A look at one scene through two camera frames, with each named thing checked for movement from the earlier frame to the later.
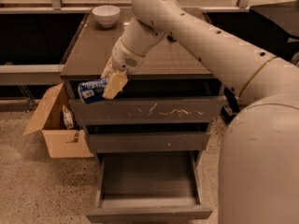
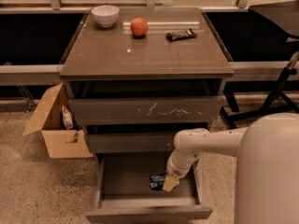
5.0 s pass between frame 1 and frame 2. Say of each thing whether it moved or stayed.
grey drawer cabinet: stayed
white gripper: moved
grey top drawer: stayed
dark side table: stayed
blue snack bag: moved
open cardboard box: stayed
